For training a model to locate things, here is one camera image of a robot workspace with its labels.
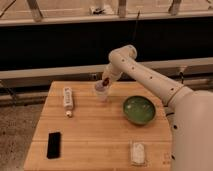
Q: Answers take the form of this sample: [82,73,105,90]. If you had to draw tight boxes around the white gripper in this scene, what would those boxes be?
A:
[102,63,118,84]

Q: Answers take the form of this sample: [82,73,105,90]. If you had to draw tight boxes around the red pepper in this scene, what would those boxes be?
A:
[103,78,109,87]

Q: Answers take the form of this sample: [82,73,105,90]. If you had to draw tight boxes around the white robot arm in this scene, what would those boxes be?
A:
[102,45,213,171]

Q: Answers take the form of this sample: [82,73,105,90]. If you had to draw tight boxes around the white ceramic cup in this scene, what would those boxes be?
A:
[94,81,108,102]

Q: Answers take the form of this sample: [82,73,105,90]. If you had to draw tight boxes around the green ceramic bowl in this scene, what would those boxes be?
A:
[123,95,156,125]

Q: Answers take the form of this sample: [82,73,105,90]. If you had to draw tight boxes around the white toothpaste tube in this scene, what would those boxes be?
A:
[63,87,74,117]

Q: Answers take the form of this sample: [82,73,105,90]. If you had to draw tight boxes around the black rectangular block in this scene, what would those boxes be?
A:
[47,132,61,159]

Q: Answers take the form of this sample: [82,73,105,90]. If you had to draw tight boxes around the black cable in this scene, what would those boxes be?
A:
[131,9,141,46]

